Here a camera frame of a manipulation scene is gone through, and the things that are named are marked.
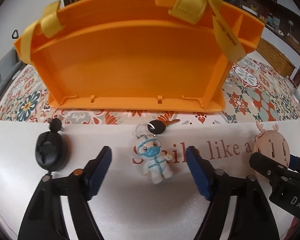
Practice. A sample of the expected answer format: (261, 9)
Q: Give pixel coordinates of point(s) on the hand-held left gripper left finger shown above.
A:
(100, 175)

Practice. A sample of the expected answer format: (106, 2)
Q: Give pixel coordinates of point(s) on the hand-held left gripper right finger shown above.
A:
(200, 175)

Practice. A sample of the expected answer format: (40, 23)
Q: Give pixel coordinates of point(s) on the round wooden deer ornament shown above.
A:
(272, 145)

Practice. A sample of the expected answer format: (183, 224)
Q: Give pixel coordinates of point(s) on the black retractable reel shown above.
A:
(50, 152)

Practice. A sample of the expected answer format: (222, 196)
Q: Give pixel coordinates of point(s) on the orange plastic crate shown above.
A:
(130, 67)

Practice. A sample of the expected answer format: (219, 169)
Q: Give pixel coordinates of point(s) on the wicker box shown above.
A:
(277, 57)

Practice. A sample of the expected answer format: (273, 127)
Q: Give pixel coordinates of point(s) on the grey sofa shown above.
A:
(2, 72)

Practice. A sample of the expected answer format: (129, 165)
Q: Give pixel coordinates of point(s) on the wooden wall shelf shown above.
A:
(270, 2)

